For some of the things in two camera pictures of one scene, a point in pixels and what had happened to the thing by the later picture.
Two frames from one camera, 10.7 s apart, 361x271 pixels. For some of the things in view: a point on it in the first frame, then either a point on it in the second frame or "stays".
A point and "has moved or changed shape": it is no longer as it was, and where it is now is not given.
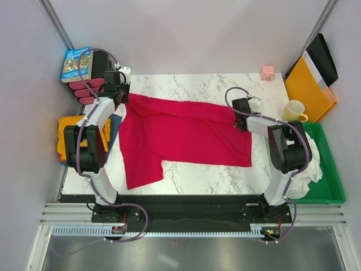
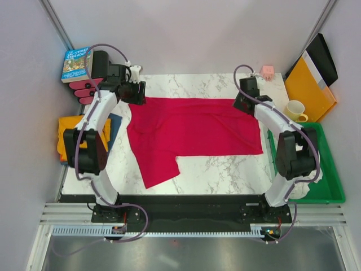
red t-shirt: x=153 y=130 has moved or changed shape
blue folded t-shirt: x=115 y=121 stays
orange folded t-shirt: x=61 y=159 stays
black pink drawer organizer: x=87 y=90 stays
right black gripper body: x=235 y=124 to x=238 y=101
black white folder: x=320 y=62 stays
